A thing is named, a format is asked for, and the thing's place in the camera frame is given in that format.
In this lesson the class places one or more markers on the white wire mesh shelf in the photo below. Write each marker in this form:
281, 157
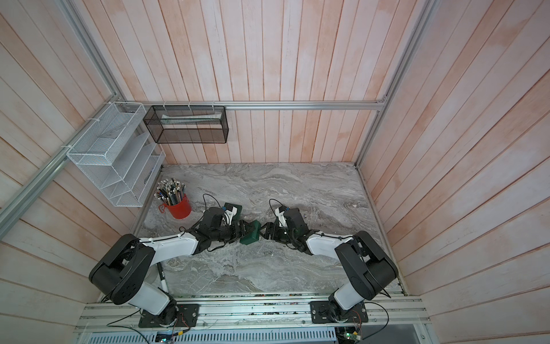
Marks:
119, 160

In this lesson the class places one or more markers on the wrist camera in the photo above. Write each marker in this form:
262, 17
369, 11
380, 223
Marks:
279, 213
229, 212

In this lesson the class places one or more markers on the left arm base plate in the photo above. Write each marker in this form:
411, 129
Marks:
179, 315

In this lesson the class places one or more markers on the aluminium frame rail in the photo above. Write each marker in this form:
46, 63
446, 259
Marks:
278, 105

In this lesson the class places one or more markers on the red metal pencil cup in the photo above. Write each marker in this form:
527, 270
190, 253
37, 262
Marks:
179, 211

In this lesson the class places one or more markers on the black wire mesh basket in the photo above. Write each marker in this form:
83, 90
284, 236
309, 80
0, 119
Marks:
184, 124

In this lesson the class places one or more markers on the black marker pen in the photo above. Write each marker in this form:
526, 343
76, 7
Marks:
162, 276

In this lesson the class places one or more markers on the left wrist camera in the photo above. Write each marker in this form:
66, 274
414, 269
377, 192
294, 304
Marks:
229, 212

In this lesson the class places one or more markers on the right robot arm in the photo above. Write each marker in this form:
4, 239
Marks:
368, 267

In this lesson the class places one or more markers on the small green box lid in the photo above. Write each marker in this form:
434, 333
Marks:
252, 232

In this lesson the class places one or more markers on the large green jewelry box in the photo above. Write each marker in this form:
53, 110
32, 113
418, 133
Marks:
238, 216

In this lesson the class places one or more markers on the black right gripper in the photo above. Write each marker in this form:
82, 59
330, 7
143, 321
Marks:
270, 231

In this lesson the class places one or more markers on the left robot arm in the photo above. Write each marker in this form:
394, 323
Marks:
120, 275

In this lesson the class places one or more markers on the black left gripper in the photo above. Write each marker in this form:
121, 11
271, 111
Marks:
237, 233

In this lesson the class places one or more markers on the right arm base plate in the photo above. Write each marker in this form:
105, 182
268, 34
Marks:
324, 312

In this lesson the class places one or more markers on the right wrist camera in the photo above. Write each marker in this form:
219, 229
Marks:
279, 213

